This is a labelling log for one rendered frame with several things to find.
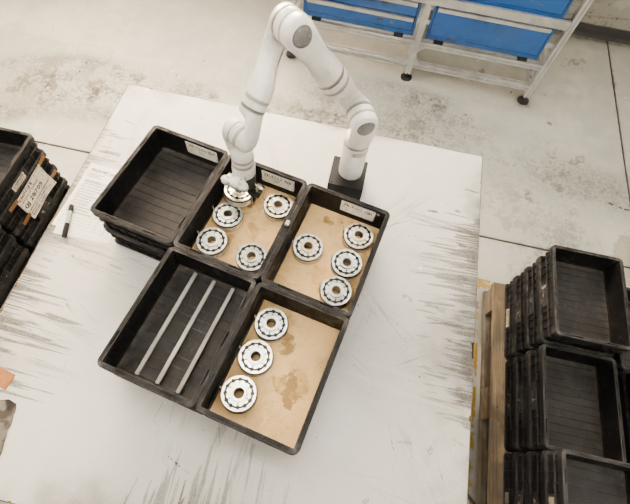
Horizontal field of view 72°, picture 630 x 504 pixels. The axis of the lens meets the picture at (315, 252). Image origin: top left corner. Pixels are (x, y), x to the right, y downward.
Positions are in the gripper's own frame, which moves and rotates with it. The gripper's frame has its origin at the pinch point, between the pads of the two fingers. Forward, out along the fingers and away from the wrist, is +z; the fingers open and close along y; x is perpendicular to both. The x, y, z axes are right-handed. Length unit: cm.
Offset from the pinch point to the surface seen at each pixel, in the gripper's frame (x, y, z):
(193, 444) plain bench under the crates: 77, -21, 17
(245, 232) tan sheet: 11.3, -5.1, 4.2
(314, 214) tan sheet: -5.7, -23.7, 3.8
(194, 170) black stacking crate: -3.9, 23.8, 4.8
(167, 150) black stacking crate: -7.5, 37.5, 5.1
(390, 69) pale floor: -188, -11, 86
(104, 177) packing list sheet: 7, 60, 18
